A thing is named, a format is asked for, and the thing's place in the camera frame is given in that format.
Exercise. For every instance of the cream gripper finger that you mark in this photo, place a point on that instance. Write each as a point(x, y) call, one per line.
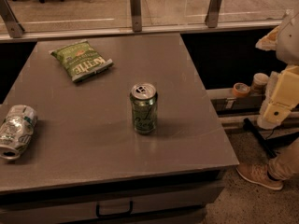
point(281, 97)
point(269, 41)

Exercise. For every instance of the green soda can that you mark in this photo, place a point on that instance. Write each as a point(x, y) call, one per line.
point(143, 97)

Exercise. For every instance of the green jalapeno chip bag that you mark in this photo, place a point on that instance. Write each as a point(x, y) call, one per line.
point(80, 60)

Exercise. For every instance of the crushed white can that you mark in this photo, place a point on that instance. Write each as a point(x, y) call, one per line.
point(16, 131)

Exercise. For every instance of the brown lidded jar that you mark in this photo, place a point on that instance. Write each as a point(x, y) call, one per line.
point(259, 83)

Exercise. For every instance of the orange tape roll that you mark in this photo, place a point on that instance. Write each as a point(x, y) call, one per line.
point(241, 90)

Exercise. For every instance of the black stand leg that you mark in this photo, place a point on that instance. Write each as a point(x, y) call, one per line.
point(269, 144)

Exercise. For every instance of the khaki trouser leg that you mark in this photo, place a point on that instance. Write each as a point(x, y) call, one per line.
point(285, 165)

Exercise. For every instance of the brown sneaker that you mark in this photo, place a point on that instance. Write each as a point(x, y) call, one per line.
point(257, 174)

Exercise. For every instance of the grey cabinet drawer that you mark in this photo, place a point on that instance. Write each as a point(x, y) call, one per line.
point(179, 204)

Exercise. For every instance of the grey metal shelf rail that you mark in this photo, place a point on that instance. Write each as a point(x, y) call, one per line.
point(235, 109)

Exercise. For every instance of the right metal bracket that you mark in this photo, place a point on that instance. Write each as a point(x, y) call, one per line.
point(213, 12)

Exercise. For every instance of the metal bracket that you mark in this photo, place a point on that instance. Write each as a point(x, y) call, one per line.
point(136, 17)
point(14, 28)
point(213, 12)

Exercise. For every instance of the middle metal bracket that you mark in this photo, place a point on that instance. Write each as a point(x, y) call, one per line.
point(136, 17)

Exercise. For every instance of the black drawer handle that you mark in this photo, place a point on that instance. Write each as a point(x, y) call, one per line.
point(114, 209)

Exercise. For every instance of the left metal bracket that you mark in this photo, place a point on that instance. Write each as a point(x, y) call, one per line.
point(14, 28)

